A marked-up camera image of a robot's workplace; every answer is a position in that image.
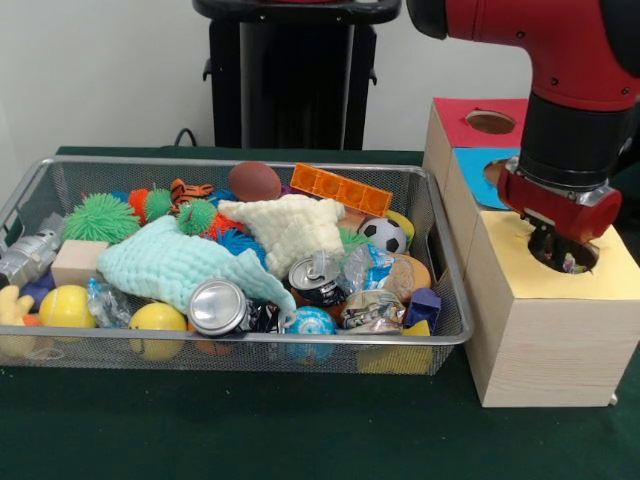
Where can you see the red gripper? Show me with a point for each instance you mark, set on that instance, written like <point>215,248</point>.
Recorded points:
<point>590,220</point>

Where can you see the colourful wrapper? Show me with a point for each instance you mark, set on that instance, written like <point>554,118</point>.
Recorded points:
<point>570,264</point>

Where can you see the mint knitted cloth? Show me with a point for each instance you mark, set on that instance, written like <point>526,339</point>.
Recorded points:
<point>175,260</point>

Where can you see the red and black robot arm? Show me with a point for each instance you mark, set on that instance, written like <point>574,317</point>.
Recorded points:
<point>550,40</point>

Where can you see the wooden box with three holes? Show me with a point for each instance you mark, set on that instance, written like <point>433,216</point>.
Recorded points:
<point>550,350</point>

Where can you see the dark green table cloth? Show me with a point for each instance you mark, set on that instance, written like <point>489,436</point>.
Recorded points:
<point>631,192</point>
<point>300,430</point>

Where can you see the black and white soccer ball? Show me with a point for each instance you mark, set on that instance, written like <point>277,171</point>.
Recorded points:
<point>384,235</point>

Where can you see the orange ice cube tray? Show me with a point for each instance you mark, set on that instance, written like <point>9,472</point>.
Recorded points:
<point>342,189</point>

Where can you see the cream knitted cloth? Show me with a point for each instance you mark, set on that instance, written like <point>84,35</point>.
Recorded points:
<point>295,225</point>

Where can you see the brown toy football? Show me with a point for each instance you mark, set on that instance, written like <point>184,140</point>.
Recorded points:
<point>255,180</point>

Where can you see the silver drink can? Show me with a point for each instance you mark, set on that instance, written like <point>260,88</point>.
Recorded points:
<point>217,306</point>

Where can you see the green spiky ball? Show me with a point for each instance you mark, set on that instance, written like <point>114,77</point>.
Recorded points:
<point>100,220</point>

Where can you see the silver toy robot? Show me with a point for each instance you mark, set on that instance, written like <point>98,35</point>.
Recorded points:
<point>30,255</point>

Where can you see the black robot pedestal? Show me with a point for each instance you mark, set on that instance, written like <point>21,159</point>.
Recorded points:
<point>290,75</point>

